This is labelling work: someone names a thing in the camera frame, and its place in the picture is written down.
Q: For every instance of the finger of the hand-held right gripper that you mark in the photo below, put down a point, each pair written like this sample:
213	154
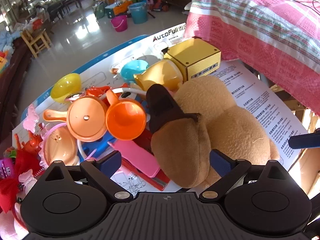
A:
305	140

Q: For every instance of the colourful toy blocks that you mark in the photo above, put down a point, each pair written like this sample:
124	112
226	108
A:
3	62

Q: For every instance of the purple toy house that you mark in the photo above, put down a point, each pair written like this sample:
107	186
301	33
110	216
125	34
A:
6	168

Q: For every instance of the dark dining table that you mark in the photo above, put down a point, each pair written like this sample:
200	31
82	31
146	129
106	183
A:
62	1

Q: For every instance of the orange toy pan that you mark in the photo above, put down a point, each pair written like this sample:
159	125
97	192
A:
85	122

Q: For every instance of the orange translucent toy cup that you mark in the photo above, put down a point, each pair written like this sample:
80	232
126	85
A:
125	120

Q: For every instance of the orange toy lobster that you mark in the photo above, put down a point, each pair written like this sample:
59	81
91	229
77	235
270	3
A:
31	143

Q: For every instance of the small wooden chair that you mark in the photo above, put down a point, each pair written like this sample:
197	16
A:
37	40

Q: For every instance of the yellow cardboard box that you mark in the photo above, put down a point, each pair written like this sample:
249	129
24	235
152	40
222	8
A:
195	55

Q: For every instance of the dark brown sofa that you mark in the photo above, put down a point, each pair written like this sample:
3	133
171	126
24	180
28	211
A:
12	92

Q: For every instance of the small orange plastic toy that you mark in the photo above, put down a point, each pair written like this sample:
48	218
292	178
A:
96	91

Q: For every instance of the orange storage box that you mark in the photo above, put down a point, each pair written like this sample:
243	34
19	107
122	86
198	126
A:
122	8

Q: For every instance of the red flat box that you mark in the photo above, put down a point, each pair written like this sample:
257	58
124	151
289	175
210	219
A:
160	181

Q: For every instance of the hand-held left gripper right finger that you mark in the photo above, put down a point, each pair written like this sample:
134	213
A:
221	162

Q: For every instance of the yellow plastic bowl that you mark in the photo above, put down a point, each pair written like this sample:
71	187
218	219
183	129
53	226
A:
65	86

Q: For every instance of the cyan plastic bowl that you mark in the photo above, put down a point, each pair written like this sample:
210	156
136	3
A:
132	70

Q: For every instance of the blue robot cat toy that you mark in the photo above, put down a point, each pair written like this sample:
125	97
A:
127	95

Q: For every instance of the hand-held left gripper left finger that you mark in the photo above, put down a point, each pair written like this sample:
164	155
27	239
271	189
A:
111	163

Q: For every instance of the yellow toy pitcher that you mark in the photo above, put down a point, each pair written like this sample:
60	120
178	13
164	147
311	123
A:
160	72

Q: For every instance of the pink checked blanket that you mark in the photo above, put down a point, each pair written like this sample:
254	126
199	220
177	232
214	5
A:
262	30

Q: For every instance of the teal plastic bucket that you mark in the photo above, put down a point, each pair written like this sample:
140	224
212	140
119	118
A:
138	13

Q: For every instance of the pink plastic bucket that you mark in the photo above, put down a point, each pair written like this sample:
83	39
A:
119	23

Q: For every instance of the light blue plush cloth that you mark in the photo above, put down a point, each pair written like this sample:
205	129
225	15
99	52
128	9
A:
6	41

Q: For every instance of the tan plush dog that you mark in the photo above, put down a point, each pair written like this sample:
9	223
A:
225	120

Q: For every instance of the pink heart sunglasses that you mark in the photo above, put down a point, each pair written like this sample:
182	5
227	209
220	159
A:
75	96

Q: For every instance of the pink foam block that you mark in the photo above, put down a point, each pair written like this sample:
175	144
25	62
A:
137	157

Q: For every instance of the blue two-hole toy block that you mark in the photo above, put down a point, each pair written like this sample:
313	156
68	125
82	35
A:
102	142

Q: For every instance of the white plastic tube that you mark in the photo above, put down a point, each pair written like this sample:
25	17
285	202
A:
120	89

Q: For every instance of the peach frilled toy dish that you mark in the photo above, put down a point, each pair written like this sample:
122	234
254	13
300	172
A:
60	145

